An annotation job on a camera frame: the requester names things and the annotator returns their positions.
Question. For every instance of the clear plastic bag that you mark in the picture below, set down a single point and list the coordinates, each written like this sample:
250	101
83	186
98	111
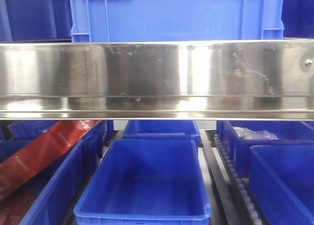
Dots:
247	134

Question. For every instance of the red foil package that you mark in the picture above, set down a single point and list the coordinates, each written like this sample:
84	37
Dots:
26	163

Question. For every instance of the roller track rail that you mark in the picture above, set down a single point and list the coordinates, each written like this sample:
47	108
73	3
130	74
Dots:
247	203

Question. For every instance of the blue bin front right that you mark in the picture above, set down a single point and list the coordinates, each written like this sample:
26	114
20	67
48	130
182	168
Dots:
282	183

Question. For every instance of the stainless steel shelf rail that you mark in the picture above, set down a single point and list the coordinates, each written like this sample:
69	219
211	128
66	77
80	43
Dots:
201	80

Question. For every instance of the blue bin front centre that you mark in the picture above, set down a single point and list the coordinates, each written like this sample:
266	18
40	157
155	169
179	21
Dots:
146	182

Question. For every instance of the large blue crate upper shelf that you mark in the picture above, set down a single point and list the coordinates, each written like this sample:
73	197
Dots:
175	20

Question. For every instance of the blue bin left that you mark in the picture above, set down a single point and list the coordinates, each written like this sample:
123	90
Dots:
46	198

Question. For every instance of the blue bin rear centre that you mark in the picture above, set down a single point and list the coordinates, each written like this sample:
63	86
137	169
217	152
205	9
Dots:
162	129

